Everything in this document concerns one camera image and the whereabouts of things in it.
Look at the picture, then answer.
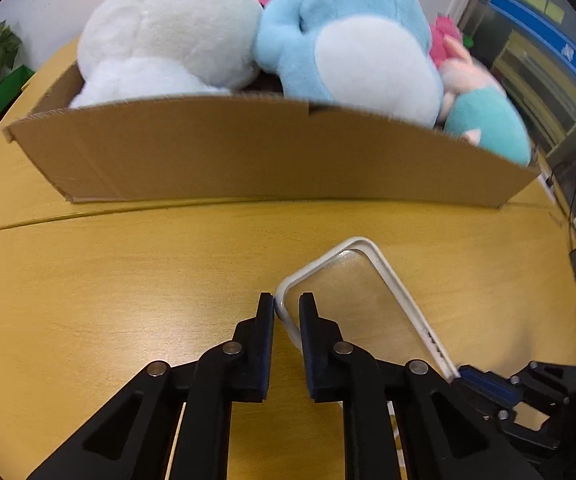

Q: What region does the white framed clear tray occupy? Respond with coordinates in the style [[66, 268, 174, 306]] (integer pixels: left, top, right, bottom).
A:
[[275, 236, 459, 382]]

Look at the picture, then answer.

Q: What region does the blue bear plush toy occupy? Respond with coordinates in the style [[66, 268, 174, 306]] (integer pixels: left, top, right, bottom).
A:
[[253, 0, 443, 128]]

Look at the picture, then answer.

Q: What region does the white panda plush toy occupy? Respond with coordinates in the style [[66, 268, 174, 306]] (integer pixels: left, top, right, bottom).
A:
[[70, 0, 262, 108]]

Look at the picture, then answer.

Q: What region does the wooden shelf behind glass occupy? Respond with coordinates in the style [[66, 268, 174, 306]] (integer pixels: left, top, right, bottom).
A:
[[492, 30, 576, 156]]

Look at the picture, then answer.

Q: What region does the brown cardboard box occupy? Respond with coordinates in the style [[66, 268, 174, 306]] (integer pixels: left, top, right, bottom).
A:
[[6, 61, 536, 208]]

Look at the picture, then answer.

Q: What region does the teal pink plush toy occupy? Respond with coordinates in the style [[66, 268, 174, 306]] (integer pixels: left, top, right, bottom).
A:
[[439, 36, 532, 167]]

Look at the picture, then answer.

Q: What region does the black cable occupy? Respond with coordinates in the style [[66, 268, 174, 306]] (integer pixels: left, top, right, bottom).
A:
[[537, 144, 576, 286]]

